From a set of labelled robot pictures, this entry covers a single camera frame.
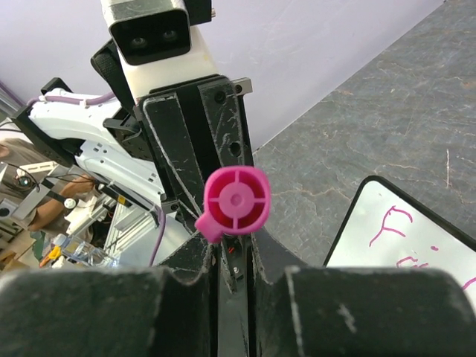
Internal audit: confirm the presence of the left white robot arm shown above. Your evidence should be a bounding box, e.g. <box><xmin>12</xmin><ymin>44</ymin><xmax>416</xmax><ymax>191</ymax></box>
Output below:
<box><xmin>13</xmin><ymin>29</ymin><xmax>253</xmax><ymax>226</ymax></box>

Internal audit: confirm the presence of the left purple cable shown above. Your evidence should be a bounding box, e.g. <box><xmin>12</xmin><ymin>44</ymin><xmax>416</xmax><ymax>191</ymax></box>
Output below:
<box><xmin>25</xmin><ymin>91</ymin><xmax>164</xmax><ymax>267</ymax></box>

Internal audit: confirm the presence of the clear plastic bottle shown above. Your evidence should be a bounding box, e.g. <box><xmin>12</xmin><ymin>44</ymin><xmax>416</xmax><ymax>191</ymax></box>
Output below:
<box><xmin>53</xmin><ymin>234</ymin><xmax>118</xmax><ymax>268</ymax></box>

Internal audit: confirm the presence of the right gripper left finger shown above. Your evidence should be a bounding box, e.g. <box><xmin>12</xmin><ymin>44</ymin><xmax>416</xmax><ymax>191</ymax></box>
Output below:
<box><xmin>1</xmin><ymin>236</ymin><xmax>218</xmax><ymax>356</ymax></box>

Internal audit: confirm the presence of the white whiteboard black frame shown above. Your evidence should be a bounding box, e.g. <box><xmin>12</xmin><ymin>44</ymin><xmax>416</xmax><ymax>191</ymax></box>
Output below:
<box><xmin>324</xmin><ymin>176</ymin><xmax>475</xmax><ymax>300</ymax></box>

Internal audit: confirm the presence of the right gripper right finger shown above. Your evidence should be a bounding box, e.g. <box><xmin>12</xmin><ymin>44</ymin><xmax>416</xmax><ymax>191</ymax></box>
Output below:
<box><xmin>251</xmin><ymin>230</ymin><xmax>475</xmax><ymax>356</ymax></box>

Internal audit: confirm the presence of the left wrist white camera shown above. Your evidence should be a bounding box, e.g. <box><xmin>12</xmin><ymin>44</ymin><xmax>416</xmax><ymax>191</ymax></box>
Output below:
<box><xmin>101</xmin><ymin>0</ymin><xmax>219</xmax><ymax>100</ymax></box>

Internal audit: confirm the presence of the magenta whiteboard marker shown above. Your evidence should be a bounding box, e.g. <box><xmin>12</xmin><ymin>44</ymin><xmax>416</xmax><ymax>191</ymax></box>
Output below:
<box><xmin>195</xmin><ymin>165</ymin><xmax>271</xmax><ymax>243</ymax></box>

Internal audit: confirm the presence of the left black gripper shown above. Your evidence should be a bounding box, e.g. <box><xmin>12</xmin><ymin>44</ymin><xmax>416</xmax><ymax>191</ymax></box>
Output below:
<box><xmin>134</xmin><ymin>74</ymin><xmax>254</xmax><ymax>223</ymax></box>

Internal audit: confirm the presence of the person in white shirt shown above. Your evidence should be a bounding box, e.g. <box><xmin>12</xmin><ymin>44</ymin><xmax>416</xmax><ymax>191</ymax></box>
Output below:
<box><xmin>1</xmin><ymin>138</ymin><xmax>95</xmax><ymax>237</ymax></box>

